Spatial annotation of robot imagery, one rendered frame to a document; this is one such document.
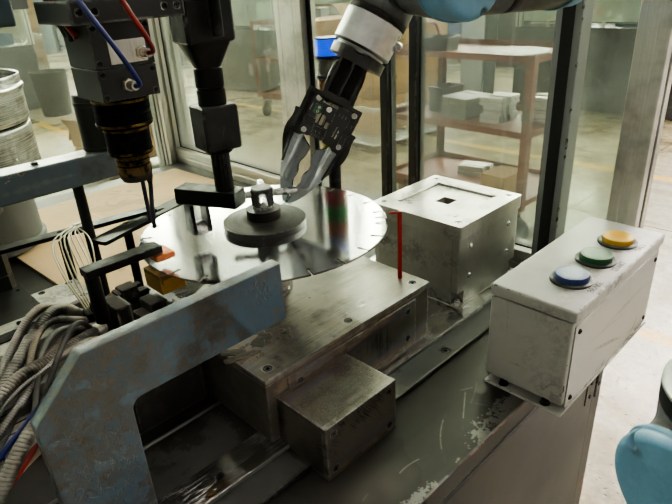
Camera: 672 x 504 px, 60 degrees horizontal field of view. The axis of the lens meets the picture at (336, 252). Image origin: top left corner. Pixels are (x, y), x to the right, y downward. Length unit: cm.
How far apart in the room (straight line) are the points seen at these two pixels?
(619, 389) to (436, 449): 145
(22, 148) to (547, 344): 103
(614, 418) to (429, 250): 119
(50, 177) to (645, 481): 74
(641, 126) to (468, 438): 50
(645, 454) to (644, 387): 169
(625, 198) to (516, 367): 34
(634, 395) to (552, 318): 141
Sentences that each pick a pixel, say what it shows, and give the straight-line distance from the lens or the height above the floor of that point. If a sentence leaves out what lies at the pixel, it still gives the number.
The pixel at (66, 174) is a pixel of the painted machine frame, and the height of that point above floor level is 103.
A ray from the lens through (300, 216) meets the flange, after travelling 78.
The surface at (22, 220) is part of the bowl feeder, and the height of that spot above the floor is 82.
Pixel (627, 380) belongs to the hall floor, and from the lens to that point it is 217.
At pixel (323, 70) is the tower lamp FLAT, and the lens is 100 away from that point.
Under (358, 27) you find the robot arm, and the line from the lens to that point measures 73.
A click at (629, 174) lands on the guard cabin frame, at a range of 96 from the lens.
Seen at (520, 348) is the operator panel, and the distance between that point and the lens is 76.
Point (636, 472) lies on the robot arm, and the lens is 49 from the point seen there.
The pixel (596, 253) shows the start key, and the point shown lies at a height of 91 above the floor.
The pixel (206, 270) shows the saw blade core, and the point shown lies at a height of 95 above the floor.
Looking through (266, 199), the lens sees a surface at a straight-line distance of 74.
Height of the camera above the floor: 125
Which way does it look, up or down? 26 degrees down
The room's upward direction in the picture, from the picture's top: 3 degrees counter-clockwise
